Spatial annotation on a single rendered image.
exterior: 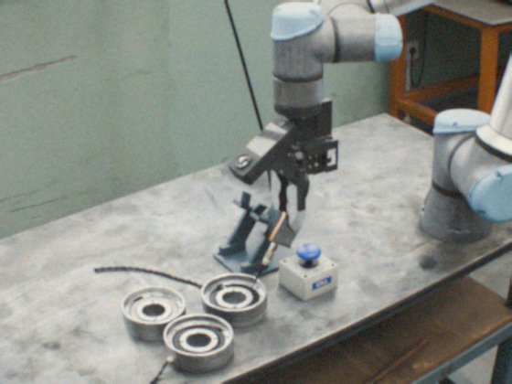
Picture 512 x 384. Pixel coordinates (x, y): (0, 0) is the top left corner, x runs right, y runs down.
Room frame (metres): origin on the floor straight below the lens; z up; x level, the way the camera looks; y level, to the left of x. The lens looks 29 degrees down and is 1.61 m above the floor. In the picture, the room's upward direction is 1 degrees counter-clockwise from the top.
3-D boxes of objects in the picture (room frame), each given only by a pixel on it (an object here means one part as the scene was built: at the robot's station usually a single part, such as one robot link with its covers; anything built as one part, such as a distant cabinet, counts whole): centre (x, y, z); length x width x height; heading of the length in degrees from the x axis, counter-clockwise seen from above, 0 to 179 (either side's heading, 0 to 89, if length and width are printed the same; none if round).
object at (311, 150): (1.19, -0.03, 1.07); 0.09 x 0.08 x 0.12; 123
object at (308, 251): (1.19, -0.04, 0.85); 0.04 x 0.04 x 0.05
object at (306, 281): (1.19, -0.05, 0.82); 0.08 x 0.07 x 0.05; 126
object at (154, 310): (1.08, 0.20, 0.82); 0.10 x 0.10 x 0.04
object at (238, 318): (1.12, 0.08, 0.82); 0.10 x 0.10 x 0.04
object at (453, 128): (1.38, -0.34, 0.97); 0.13 x 0.12 x 0.14; 12
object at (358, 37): (1.22, -0.12, 1.23); 0.11 x 0.11 x 0.08; 12
